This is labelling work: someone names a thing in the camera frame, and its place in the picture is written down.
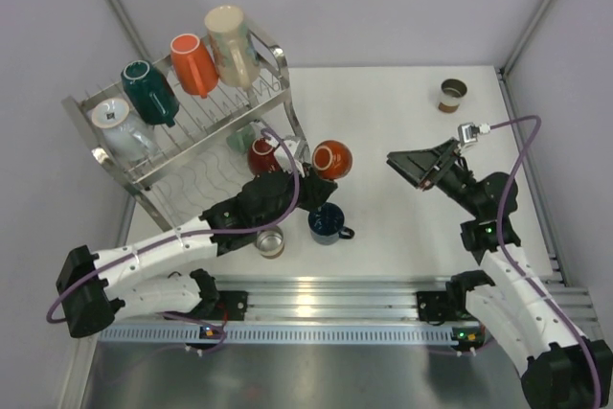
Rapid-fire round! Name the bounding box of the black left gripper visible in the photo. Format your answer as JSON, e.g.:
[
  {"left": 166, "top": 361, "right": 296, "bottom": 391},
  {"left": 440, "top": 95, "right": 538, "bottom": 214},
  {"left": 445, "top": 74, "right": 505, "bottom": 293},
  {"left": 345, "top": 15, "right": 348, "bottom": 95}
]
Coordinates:
[{"left": 256, "top": 160, "right": 336, "bottom": 232}]

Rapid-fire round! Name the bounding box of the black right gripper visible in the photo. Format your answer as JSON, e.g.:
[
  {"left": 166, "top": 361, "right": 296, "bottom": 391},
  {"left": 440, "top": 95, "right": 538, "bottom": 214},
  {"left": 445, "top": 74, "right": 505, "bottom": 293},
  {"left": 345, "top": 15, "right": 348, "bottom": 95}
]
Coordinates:
[{"left": 388, "top": 138, "right": 484, "bottom": 218}]

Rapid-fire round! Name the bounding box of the orange black round mug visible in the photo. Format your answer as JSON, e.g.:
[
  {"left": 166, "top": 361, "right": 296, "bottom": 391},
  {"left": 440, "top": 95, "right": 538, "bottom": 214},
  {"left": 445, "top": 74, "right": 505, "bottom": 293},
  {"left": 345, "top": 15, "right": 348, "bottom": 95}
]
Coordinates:
[{"left": 311, "top": 140, "right": 353, "bottom": 180}]

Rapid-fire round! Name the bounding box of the red cup white interior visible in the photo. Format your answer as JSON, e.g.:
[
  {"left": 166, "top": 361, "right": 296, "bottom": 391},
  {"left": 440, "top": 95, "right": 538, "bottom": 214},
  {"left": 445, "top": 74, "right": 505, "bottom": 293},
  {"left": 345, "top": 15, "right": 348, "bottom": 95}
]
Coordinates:
[{"left": 247, "top": 137, "right": 282, "bottom": 176}]

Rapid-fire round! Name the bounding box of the mint green cup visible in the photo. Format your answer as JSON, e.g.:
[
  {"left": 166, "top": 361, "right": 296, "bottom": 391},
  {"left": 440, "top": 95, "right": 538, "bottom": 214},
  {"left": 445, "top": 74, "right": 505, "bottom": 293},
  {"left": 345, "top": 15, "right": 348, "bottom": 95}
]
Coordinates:
[{"left": 226, "top": 124, "right": 258, "bottom": 154}]

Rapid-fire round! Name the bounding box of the tall beige floral mug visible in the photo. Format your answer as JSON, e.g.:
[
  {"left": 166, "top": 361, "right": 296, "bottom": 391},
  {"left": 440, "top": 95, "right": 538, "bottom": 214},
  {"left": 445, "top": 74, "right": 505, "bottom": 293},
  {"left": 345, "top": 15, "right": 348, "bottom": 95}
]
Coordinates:
[{"left": 204, "top": 5, "right": 260, "bottom": 90}]

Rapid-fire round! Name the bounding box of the dark green mug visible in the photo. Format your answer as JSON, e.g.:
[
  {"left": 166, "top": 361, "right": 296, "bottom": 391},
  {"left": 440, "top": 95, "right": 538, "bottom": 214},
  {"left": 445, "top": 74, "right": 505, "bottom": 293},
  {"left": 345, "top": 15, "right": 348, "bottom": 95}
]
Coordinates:
[{"left": 121, "top": 59, "right": 179, "bottom": 127}]

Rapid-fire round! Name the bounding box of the light blue mug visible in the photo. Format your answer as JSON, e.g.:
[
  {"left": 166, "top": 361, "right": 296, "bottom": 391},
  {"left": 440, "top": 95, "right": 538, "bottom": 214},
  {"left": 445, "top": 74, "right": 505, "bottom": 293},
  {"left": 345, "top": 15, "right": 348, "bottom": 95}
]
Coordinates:
[{"left": 89, "top": 98, "right": 159, "bottom": 162}]

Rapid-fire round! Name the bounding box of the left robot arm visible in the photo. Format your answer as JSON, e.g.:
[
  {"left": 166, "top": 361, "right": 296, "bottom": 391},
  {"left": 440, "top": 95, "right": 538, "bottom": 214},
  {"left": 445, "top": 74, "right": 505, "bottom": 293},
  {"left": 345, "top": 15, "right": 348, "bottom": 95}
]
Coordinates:
[{"left": 52, "top": 166, "right": 338, "bottom": 338}]

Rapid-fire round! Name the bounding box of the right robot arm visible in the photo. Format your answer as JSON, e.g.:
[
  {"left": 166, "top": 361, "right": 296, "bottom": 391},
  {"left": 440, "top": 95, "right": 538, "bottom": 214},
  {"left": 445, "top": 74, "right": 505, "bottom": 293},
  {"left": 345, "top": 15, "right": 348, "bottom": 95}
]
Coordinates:
[{"left": 387, "top": 138, "right": 612, "bottom": 408}]

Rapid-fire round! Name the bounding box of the stainless steel dish rack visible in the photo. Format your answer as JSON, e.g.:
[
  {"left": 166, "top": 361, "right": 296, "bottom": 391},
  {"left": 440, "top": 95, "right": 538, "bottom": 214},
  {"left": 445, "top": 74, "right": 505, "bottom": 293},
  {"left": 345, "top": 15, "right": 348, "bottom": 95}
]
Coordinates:
[{"left": 61, "top": 20, "right": 310, "bottom": 231}]

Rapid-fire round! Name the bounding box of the dark blue speckled mug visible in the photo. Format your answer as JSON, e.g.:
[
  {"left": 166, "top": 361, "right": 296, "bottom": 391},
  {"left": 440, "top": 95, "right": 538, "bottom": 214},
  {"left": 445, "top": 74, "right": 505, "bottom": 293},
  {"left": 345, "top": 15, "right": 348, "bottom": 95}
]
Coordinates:
[{"left": 307, "top": 202, "right": 355, "bottom": 245}]

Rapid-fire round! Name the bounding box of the steel tumbler cork base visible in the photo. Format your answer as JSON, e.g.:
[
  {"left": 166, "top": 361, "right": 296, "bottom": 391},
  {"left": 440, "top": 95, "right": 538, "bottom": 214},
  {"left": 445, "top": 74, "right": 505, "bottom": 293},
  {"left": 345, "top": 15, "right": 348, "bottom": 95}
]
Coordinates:
[{"left": 254, "top": 226, "right": 284, "bottom": 260}]

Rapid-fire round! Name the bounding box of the small tumbler cork band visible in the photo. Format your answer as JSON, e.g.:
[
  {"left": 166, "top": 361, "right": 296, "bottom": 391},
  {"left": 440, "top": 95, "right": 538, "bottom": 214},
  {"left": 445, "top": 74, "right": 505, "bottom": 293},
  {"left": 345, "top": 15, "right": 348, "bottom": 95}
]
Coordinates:
[{"left": 438, "top": 79, "right": 467, "bottom": 113}]

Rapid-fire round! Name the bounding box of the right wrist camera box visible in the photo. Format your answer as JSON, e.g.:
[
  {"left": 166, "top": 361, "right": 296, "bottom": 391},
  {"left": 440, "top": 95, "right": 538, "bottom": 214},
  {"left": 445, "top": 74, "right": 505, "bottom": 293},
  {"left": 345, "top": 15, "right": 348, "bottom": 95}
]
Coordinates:
[{"left": 458, "top": 123, "right": 491, "bottom": 151}]

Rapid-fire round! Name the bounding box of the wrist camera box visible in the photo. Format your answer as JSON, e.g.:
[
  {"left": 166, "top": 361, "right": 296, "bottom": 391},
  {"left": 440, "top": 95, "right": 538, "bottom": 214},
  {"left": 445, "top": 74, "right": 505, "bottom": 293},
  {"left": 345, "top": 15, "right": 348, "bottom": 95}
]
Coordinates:
[
  {"left": 266, "top": 136, "right": 307, "bottom": 176},
  {"left": 458, "top": 123, "right": 491, "bottom": 151}
]

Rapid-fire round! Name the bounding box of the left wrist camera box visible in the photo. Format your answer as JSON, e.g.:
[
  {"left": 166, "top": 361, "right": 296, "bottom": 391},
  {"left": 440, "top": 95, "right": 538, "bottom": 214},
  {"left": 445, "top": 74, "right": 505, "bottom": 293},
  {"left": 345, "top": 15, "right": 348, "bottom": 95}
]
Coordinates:
[{"left": 266, "top": 136, "right": 307, "bottom": 176}]

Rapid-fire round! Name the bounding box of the aluminium mounting rail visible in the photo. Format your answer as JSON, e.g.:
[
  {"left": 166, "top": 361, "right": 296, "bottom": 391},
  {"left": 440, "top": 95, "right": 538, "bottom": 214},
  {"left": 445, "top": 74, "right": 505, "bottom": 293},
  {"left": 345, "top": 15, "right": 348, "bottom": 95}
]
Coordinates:
[{"left": 79, "top": 275, "right": 598, "bottom": 324}]

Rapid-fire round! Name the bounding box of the slotted cable duct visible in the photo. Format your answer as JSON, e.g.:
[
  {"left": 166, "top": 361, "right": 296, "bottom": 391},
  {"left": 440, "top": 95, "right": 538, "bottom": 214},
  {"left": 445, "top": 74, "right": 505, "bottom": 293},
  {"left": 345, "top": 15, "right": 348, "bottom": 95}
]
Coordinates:
[{"left": 99, "top": 322, "right": 458, "bottom": 346}]

